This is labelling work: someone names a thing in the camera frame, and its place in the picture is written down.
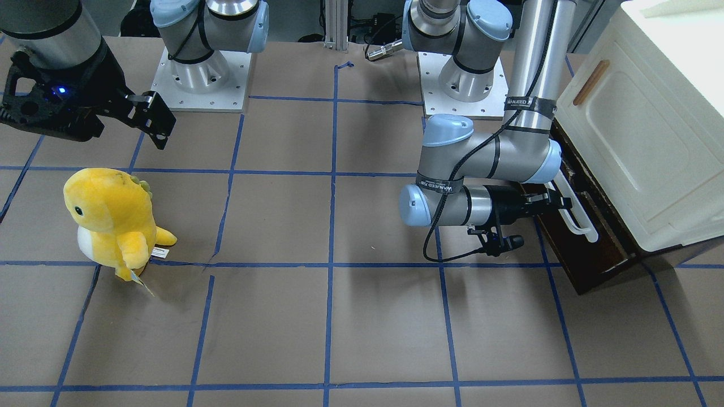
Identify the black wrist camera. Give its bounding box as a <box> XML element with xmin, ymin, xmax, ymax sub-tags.
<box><xmin>467</xmin><ymin>225</ymin><xmax>524</xmax><ymax>257</ymax></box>

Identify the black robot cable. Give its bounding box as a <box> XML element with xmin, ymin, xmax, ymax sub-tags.
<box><xmin>423</xmin><ymin>0</ymin><xmax>561</xmax><ymax>263</ymax></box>

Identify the cream white cabinet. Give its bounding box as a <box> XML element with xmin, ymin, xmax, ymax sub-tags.
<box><xmin>557</xmin><ymin>1</ymin><xmax>723</xmax><ymax>252</ymax></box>

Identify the aluminium frame post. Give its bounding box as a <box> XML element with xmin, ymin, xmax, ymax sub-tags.
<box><xmin>323</xmin><ymin>0</ymin><xmax>351</xmax><ymax>53</ymax></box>

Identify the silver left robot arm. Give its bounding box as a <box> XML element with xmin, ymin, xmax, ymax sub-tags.
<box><xmin>399</xmin><ymin>1</ymin><xmax>576</xmax><ymax>227</ymax></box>

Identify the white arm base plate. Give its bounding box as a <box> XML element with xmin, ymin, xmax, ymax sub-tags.
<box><xmin>418</xmin><ymin>52</ymin><xmax>508</xmax><ymax>119</ymax></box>
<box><xmin>152</xmin><ymin>49</ymin><xmax>253</xmax><ymax>113</ymax></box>

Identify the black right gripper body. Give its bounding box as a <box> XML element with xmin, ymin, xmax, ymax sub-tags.
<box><xmin>1</xmin><ymin>40</ymin><xmax>132</xmax><ymax>142</ymax></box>

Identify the dark brown wooden drawer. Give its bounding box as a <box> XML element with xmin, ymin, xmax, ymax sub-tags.
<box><xmin>531</xmin><ymin>119</ymin><xmax>682</xmax><ymax>296</ymax></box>

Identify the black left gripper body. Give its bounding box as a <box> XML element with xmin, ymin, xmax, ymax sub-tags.
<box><xmin>487</xmin><ymin>185</ymin><xmax>550</xmax><ymax>226</ymax></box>

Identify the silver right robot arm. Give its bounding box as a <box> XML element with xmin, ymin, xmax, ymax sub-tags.
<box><xmin>2</xmin><ymin>1</ymin><xmax>563</xmax><ymax>212</ymax></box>

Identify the yellow dinosaur plush toy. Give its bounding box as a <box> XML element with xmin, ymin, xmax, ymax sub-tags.
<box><xmin>63</xmin><ymin>168</ymin><xmax>178</xmax><ymax>287</ymax></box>

